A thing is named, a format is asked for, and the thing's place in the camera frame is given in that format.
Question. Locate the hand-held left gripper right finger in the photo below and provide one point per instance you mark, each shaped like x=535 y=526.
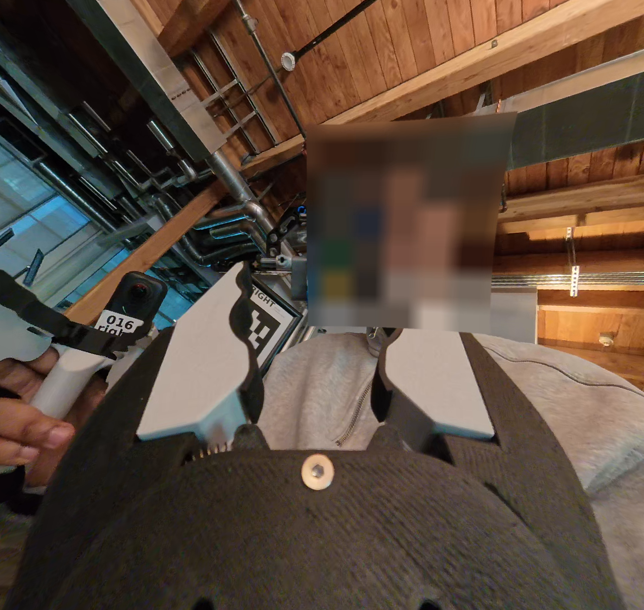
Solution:
x=437 y=378

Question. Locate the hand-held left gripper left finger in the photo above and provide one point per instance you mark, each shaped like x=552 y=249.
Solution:
x=201 y=358

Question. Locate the person's right hand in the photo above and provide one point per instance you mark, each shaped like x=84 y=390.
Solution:
x=30 y=434

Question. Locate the grey metal box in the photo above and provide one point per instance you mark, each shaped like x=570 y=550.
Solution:
x=515 y=316

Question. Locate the person's grey hoodie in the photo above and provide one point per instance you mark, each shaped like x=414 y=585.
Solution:
x=553 y=399

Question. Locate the glass window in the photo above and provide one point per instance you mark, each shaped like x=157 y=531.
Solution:
x=40 y=228

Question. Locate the white ceiling detector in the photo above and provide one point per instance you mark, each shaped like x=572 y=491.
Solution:
x=606 y=339

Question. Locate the white round ceiling fixture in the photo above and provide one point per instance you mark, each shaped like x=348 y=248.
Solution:
x=289 y=61

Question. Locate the grey sprinkler pipe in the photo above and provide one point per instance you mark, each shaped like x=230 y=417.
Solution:
x=251 y=22

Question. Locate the black ceiling pipe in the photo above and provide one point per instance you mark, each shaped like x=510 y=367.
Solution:
x=352 y=14

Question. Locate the metal strut bracket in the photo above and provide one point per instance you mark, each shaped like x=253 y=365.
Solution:
x=572 y=268

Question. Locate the round metal duct pipe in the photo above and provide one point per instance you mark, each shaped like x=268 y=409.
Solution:
x=236 y=187

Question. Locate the dark grey ceiling duct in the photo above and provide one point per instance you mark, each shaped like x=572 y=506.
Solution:
x=578 y=122

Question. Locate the silver rectangular air duct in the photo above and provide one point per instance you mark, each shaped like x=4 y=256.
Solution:
x=151 y=67

